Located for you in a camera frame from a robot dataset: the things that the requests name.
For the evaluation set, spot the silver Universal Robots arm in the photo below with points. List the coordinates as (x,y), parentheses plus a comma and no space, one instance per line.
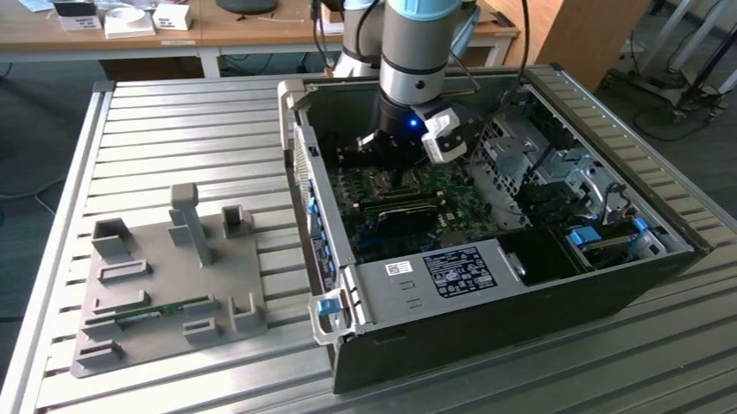
(411,47)

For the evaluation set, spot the CPU socket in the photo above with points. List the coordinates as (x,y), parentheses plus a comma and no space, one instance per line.
(379,183)

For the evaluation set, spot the black RAM slot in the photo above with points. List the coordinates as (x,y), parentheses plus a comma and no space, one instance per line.
(403,207)
(397,199)

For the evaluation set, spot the green motherboard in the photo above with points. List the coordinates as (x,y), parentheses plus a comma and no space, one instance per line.
(461,202)

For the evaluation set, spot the black graphics card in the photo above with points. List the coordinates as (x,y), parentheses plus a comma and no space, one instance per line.
(409,221)

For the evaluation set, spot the silver metal drive cage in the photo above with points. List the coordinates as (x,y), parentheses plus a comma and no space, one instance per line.
(506,159)

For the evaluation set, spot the blue card retainer bar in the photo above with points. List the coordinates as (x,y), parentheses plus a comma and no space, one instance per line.
(313,206)

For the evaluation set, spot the small square heatsink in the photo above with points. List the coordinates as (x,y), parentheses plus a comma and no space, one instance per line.
(454,240)

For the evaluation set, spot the pale blue teach pendant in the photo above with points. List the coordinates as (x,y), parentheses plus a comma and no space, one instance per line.
(466,30)

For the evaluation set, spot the small cardboard box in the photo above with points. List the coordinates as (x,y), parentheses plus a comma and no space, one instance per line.
(334,28)

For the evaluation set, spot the grey power supply with labels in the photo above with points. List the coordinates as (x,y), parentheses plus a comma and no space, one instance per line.
(391,297)

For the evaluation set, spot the black plastic shroud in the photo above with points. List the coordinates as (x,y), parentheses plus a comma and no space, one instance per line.
(541,254)

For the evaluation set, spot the blue disk carrier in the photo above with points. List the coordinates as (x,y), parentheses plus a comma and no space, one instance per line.
(584,237)

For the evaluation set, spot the blue case latch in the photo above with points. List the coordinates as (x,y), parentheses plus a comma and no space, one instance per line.
(327,307)

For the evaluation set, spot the wooden cabinet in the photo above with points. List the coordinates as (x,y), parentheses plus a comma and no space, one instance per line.
(588,39)

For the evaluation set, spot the black round monitor base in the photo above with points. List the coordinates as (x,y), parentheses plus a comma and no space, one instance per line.
(247,5)

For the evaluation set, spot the small blue clip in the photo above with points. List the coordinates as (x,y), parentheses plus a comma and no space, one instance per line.
(640,227)

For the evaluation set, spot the black open PC case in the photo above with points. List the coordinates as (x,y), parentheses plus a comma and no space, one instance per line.
(518,336)

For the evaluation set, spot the white printed box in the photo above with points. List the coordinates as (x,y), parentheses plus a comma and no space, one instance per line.
(172,19)

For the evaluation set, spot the grey parts rack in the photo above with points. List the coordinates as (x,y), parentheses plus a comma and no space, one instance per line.
(162,267)

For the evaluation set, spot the white box with round top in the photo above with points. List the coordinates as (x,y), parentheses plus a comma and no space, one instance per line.
(130,26)

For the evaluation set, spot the green RAM stick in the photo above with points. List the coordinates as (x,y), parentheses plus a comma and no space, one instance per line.
(167,309)

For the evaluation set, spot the white box with black card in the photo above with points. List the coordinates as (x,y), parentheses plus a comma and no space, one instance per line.
(80,23)

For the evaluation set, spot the pale blue paper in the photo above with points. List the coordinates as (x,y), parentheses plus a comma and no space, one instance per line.
(35,4)

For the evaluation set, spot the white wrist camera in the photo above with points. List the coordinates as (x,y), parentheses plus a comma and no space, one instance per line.
(443,136)

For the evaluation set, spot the wooden desk white frame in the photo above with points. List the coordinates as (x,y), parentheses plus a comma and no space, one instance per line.
(230,26)

